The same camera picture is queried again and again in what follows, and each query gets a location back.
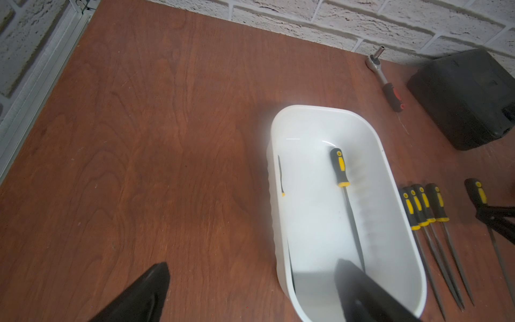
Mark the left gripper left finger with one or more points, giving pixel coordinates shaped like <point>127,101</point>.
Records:
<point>143,300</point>

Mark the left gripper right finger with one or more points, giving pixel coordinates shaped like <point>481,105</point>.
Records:
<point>362,299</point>

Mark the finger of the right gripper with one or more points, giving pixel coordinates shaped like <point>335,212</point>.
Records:
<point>496,218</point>

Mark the yellow black file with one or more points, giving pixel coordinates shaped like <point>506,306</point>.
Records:
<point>289,253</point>
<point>412,214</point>
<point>428,221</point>
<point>339,166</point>
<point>416,213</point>
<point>437,205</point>

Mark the white plastic storage box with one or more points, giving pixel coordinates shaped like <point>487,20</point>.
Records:
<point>313,215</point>

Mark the black plastic tool case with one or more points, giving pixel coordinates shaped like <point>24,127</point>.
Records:
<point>469,95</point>

